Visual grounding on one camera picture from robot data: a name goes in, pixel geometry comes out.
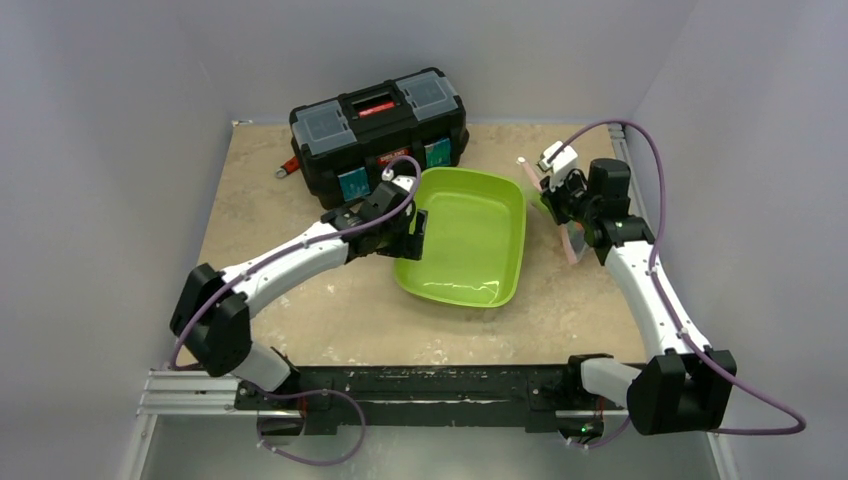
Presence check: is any clear zip top bag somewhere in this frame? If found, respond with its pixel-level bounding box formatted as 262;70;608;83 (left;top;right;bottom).
516;156;590;265

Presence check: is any green plastic tray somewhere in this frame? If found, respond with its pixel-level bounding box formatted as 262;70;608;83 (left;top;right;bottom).
393;167;527;308

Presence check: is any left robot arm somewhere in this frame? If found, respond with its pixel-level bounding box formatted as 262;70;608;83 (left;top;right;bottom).
169;176;427;409

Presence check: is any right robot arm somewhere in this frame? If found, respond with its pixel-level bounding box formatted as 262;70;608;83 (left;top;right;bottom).
538;158;736;435

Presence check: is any black plastic toolbox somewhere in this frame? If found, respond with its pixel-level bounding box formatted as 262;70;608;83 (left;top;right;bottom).
289;67;470;210

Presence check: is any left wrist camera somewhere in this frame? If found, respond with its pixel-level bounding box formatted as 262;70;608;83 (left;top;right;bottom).
381;169;416;192

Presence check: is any aluminium frame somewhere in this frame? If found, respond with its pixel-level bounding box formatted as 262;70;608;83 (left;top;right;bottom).
141;120;736;479

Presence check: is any red handled tool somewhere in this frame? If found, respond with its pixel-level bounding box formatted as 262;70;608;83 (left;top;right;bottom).
275;157;300;179

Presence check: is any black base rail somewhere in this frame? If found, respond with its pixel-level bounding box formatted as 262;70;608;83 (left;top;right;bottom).
234;365;626;439

